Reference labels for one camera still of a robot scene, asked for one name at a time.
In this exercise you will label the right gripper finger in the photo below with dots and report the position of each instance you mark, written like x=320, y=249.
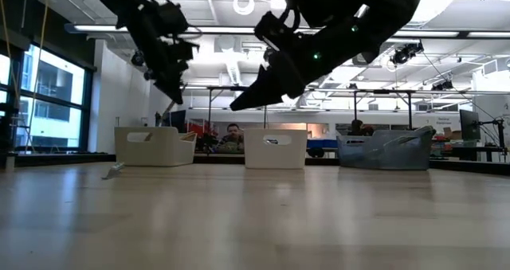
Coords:
x=293, y=88
x=271, y=79

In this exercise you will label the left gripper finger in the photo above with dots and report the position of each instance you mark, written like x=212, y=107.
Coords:
x=169, y=87
x=180, y=87

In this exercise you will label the wooden stick utensil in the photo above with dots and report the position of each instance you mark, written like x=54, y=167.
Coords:
x=189, y=136

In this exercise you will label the grey translucent plastic bin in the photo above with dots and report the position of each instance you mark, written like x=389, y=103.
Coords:
x=382, y=160

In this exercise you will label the dark background monitor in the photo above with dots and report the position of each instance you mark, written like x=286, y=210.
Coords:
x=179, y=122

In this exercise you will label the blue crate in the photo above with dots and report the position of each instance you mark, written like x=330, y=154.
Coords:
x=322, y=143

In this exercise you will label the white plastic bin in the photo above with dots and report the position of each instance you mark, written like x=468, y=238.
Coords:
x=159, y=154
x=275, y=156

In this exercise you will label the person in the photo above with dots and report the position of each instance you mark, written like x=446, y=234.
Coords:
x=357, y=127
x=233, y=136

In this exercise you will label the long ceiling light bar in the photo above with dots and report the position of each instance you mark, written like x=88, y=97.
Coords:
x=99, y=28

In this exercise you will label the small silver metal piece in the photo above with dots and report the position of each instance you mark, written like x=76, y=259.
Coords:
x=115, y=172

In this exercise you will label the large glass window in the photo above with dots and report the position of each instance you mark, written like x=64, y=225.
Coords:
x=52, y=79

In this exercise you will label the black ceiling track spotlight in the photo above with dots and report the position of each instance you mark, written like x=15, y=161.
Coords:
x=442, y=86

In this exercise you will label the cardboard box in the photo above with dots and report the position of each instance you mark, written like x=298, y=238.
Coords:
x=454, y=134

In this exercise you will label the black computer monitor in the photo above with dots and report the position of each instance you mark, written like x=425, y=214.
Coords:
x=469, y=124

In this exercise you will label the dark equipment rack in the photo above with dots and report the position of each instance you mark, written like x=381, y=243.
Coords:
x=8, y=144

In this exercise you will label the dark background desk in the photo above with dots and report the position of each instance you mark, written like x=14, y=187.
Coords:
x=470, y=150

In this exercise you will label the black ceiling camera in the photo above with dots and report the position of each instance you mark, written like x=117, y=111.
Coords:
x=138, y=59
x=404, y=55

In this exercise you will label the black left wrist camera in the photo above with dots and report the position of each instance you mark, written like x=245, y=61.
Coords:
x=171, y=19

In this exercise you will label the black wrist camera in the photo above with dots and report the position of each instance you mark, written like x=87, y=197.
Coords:
x=171, y=19
x=318, y=3

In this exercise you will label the black background station frame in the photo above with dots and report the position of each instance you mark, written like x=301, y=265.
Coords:
x=210, y=118
x=409, y=114

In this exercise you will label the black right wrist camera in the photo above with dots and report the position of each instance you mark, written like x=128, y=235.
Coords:
x=318, y=3

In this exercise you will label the black aluminium table frame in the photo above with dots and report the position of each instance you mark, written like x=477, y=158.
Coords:
x=60, y=158

